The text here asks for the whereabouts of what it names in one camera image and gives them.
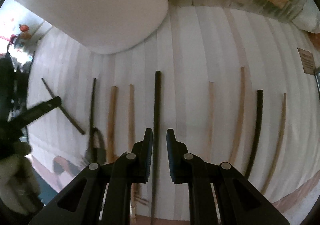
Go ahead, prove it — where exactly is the black chopstick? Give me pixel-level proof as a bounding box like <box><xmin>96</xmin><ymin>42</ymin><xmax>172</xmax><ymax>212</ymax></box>
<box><xmin>150</xmin><ymin>71</ymin><xmax>162</xmax><ymax>224</ymax></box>
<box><xmin>245</xmin><ymin>89</ymin><xmax>264</xmax><ymax>179</ymax></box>

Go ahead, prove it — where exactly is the gloved left hand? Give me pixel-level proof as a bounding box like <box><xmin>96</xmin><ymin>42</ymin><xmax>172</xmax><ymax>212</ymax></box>
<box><xmin>1</xmin><ymin>142</ymin><xmax>43</xmax><ymax>215</ymax></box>

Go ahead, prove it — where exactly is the steel wok with lid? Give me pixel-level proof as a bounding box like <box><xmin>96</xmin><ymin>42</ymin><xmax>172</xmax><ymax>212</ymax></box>
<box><xmin>1</xmin><ymin>52</ymin><xmax>31</xmax><ymax>122</ymax></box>

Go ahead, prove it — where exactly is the striped cat tablecloth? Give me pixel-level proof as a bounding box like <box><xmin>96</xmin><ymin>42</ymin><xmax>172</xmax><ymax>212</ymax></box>
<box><xmin>28</xmin><ymin>6</ymin><xmax>319</xmax><ymax>224</ymax></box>

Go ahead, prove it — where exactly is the pink utensil holder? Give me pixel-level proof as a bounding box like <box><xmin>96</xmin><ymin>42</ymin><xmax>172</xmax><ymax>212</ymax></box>
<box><xmin>15</xmin><ymin>0</ymin><xmax>168</xmax><ymax>54</ymax></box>

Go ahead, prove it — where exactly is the small brown card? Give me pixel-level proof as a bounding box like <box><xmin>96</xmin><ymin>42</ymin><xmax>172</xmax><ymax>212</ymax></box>
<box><xmin>297</xmin><ymin>48</ymin><xmax>316</xmax><ymax>75</ymax></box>

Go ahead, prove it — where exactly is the clear plastic bag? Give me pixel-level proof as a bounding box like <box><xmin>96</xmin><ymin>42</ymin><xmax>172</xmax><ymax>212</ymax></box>
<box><xmin>292</xmin><ymin>0</ymin><xmax>320</xmax><ymax>33</ymax></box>

